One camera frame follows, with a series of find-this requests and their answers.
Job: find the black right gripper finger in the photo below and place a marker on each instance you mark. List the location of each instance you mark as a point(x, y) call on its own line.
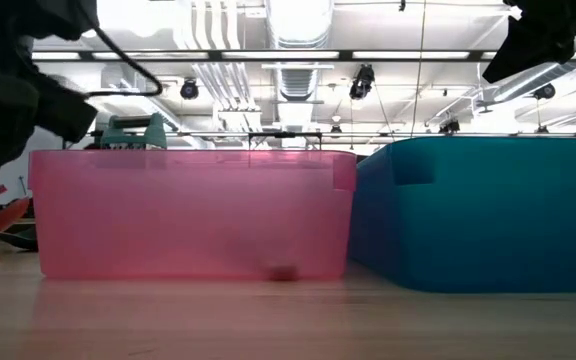
point(533, 52)

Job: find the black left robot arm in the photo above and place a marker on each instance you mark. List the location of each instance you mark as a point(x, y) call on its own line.
point(18, 17)

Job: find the black spotlight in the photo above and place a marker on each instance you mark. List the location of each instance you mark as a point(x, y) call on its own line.
point(544, 91)
point(335, 129)
point(449, 126)
point(362, 81)
point(542, 130)
point(189, 89)

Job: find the green-framed metal box grater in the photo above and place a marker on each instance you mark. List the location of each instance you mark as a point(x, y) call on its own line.
point(135, 131)

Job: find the teal plastic bin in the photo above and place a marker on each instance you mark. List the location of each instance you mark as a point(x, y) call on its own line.
point(493, 220)

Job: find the black beam with strip lights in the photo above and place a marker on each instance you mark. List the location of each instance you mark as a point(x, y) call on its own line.
point(346, 55)

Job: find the pink translucent plastic bin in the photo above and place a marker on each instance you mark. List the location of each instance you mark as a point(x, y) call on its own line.
point(188, 215)

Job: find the long grey horizontal rail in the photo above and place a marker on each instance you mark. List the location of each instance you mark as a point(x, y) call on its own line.
point(208, 134)

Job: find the silver round ventilation duct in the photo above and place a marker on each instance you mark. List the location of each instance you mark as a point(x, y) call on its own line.
point(300, 22)

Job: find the black U-shaped bracket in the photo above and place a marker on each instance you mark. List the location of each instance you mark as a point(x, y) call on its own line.
point(285, 134)

